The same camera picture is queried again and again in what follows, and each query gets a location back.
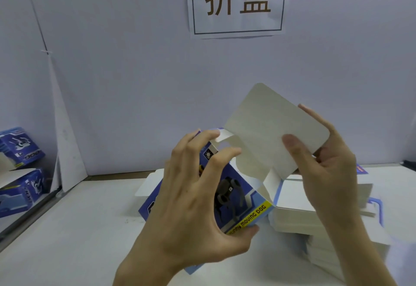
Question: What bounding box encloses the person's left forearm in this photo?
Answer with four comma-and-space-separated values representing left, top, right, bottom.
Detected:
113, 262, 176, 286

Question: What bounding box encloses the pile of blue boxes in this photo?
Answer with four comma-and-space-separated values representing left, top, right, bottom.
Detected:
0, 126, 50, 218

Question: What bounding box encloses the stack of boxes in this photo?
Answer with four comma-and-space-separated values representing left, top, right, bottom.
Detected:
135, 168, 166, 198
266, 162, 392, 282

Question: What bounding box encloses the person's left hand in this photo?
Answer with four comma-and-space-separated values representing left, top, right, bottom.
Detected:
117, 129, 261, 277

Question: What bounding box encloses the white paper wall sign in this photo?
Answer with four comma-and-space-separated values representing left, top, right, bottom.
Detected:
185, 0, 290, 39

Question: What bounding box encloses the blue dog-print cardboard box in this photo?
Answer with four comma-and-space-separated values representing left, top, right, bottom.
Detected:
138, 83, 331, 275

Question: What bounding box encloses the person's right forearm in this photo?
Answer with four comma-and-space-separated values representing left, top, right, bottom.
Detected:
324, 206, 399, 286

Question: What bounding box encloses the person's right hand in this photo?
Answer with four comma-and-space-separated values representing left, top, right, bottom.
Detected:
281, 104, 363, 229

